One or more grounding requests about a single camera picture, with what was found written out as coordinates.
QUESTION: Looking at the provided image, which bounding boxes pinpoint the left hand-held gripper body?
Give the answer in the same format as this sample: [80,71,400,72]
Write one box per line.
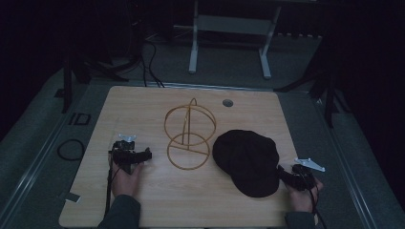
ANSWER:
[110,134,145,175]

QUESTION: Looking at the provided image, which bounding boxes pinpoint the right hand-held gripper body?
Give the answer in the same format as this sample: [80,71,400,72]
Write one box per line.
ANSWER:
[286,157,327,192]

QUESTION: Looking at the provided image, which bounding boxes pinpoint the black cap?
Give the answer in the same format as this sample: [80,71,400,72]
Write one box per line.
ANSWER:
[212,129,283,198]

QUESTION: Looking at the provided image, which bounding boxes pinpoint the golden wire hat stand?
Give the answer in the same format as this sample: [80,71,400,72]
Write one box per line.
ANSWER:
[163,97,218,171]

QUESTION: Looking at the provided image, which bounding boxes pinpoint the person's right hand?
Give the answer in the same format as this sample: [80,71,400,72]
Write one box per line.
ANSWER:
[285,177,325,214]

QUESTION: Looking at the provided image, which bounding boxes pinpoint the person's left hand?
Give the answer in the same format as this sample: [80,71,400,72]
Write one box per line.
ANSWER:
[110,161,145,199]

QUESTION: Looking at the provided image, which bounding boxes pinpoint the grey tape piece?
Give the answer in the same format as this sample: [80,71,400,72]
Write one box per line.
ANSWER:
[64,192,82,203]

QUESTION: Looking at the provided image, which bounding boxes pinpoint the black tripod stand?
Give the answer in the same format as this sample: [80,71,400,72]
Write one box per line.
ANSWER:
[274,31,352,129]
[60,0,144,115]

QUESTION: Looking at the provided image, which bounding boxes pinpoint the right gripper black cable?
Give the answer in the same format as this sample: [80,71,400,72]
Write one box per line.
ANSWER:
[299,165,329,229]

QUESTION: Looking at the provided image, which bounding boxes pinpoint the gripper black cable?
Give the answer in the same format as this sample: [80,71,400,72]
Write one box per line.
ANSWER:
[299,165,329,229]
[103,150,122,220]

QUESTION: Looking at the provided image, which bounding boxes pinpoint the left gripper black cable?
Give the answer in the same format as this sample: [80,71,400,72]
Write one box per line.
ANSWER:
[103,150,122,220]

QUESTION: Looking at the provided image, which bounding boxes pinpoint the black floor cables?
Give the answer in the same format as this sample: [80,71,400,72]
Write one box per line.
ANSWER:
[139,39,166,89]

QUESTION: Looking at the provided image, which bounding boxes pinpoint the white metal table frame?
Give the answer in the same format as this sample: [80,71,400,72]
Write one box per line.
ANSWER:
[188,0,283,80]

